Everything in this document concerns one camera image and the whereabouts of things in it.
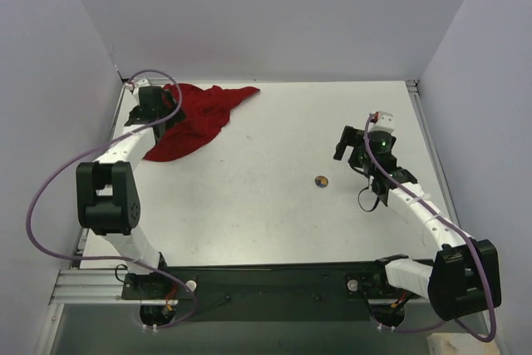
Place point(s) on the round gold blue brooch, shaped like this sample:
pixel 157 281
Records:
pixel 321 181

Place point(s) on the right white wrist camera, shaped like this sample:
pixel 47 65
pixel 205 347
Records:
pixel 382 121

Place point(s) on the aluminium frame rail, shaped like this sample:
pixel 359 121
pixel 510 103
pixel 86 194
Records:
pixel 86 286

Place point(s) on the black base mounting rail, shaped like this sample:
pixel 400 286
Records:
pixel 329 292

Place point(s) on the red cloth garment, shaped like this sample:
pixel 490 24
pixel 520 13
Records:
pixel 207 111

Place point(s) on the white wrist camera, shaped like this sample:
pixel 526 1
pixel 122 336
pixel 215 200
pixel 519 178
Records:
pixel 382 121
pixel 136 84

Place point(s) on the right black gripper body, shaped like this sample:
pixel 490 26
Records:
pixel 351 140

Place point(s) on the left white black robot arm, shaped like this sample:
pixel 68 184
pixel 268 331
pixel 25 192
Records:
pixel 108 203

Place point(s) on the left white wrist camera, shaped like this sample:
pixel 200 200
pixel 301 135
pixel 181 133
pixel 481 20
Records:
pixel 136 84

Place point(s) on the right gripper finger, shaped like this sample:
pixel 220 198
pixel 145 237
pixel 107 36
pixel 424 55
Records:
pixel 340 149
pixel 351 135

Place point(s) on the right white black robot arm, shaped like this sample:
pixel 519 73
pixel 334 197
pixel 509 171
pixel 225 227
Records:
pixel 464 276

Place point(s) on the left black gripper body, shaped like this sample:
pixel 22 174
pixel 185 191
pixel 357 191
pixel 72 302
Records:
pixel 162 110

